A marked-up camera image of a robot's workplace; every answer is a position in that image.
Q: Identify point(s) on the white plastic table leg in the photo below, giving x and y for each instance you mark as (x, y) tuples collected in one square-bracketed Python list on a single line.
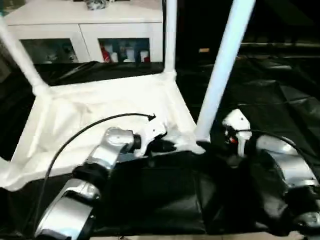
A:
[(170, 35), (225, 62), (20, 55), (5, 172)]

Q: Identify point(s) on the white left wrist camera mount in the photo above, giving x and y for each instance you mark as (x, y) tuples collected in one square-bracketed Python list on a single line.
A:
[(152, 130)]

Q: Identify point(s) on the dark patterned jar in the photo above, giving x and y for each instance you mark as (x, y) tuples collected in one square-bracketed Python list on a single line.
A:
[(96, 4)]

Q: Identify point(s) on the white cabinet with glass doors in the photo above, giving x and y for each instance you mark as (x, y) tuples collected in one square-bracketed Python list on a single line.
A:
[(62, 27)]

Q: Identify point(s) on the small white label sticker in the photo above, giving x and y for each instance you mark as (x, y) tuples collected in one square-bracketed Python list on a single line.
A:
[(203, 50)]

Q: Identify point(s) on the black plastic mat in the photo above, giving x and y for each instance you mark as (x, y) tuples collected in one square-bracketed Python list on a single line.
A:
[(175, 195)]

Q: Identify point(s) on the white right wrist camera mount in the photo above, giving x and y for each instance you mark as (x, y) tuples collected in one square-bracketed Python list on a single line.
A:
[(240, 125)]

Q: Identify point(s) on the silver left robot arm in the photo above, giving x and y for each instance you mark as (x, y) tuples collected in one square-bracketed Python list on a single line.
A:
[(110, 147)]

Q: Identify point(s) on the small white cup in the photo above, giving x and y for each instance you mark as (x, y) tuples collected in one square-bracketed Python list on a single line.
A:
[(144, 56)]

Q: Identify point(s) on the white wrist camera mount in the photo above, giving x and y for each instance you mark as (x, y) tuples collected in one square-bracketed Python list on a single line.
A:
[(240, 125), (152, 130)]

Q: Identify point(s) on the white plastic table top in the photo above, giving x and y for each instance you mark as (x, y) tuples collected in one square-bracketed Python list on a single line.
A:
[(100, 100)]

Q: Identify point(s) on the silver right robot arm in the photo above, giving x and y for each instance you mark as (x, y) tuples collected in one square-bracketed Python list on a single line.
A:
[(287, 165)]

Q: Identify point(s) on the red bottle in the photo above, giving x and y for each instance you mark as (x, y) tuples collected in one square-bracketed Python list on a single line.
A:
[(106, 53)]

